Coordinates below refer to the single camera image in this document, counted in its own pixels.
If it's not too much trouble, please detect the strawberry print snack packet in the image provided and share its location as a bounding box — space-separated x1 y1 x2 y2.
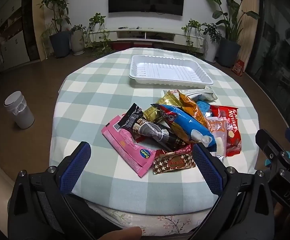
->
156 145 193 159

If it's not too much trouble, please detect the white television cabinet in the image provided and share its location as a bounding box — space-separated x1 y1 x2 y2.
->
107 26 206 48

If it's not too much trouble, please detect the orange snack packet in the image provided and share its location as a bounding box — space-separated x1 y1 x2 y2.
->
179 91 210 128

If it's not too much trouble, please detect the white trash bin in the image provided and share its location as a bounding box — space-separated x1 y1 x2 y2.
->
4 91 35 130

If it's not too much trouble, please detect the beige curtain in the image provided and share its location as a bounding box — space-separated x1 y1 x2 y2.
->
239 0 260 65

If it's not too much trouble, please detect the glass sliding door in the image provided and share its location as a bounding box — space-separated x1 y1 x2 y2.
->
246 0 290 130

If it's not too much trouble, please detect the floral tablecloth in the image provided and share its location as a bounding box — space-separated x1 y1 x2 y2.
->
39 200 218 238

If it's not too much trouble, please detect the brown heart print snack packet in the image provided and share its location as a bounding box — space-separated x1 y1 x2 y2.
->
152 152 197 176

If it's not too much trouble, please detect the black snack packet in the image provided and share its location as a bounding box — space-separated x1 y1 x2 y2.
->
117 103 185 153

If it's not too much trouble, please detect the trailing vine plant on stand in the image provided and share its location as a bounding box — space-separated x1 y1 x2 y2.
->
181 19 203 53

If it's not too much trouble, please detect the pink snack packet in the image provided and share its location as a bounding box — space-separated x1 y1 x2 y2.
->
101 115 157 178

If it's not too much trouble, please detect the white plastic tray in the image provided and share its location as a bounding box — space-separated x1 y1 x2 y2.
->
129 54 214 88

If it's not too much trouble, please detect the trailing pothos plant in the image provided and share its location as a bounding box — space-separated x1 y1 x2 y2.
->
84 12 113 56

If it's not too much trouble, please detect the person's left hand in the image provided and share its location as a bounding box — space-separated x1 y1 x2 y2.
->
97 226 142 240

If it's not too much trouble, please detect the small plant ribbed white pot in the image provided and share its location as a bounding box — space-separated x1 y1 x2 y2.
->
70 24 86 55

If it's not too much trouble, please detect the bushy plant tall white pot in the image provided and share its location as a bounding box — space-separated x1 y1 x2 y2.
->
202 22 222 63

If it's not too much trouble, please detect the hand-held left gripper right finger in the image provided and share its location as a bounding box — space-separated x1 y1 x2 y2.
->
192 143 275 218

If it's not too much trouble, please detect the long white snack packet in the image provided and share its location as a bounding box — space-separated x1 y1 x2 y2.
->
163 86 218 102

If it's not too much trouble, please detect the gold snack packet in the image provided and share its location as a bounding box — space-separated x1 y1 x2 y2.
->
142 91 183 123

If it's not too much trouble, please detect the red snack packet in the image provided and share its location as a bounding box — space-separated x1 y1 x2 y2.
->
209 105 243 157

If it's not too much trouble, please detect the light blue snack packet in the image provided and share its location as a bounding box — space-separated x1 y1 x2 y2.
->
197 101 217 118

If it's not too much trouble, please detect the leafy tree in blue pot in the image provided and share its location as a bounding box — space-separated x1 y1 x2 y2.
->
41 0 72 58

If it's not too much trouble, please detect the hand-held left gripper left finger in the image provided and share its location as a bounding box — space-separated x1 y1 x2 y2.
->
8 141 92 221

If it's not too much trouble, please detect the clear packet with orange print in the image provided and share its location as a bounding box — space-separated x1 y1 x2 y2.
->
206 117 228 158

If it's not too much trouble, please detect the broad leaf plant dark pot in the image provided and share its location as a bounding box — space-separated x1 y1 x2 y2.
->
201 0 260 68

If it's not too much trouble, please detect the red paper bag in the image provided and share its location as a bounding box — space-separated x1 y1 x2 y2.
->
232 59 245 77

